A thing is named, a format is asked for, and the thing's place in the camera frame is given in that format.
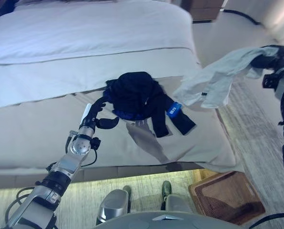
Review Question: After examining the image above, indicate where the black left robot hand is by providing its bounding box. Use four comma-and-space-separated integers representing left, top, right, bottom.
79, 97, 120, 131

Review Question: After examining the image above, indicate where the dark blue garment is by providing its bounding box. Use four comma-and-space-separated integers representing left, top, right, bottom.
103, 89, 147, 121

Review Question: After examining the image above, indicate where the black garment with blue label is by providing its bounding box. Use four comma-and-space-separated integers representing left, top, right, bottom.
105, 71, 196, 138

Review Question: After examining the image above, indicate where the white garment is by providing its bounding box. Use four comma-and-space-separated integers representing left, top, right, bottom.
172, 46, 280, 109

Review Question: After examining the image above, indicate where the beige bed runner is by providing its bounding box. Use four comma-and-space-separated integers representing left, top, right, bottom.
0, 76, 243, 174

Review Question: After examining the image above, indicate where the brown wicker basket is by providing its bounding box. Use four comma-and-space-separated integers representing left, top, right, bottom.
188, 170, 266, 226

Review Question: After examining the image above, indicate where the white curtain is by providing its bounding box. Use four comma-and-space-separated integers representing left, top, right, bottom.
214, 0, 284, 46

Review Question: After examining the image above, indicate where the black curved floor strip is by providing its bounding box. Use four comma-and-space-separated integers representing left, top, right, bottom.
223, 9, 262, 26

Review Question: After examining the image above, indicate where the white duvet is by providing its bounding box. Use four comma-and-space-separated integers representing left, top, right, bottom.
0, 0, 201, 110

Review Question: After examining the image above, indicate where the silver left robot leg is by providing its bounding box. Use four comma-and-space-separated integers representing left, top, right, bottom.
95, 185, 132, 226

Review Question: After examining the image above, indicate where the silver robot leg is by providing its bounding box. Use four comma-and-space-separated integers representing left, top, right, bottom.
95, 185, 132, 226
160, 180, 193, 213

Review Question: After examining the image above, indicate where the brown cube nightstand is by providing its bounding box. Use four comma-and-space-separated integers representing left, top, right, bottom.
180, 0, 226, 23

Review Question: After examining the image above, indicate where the silver right robot leg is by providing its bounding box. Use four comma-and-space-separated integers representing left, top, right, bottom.
160, 180, 193, 213

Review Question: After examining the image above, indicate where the grey robot torso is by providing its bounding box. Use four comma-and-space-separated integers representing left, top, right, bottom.
91, 209, 247, 229

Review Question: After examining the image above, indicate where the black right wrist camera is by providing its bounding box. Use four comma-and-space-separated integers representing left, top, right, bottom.
262, 73, 280, 89

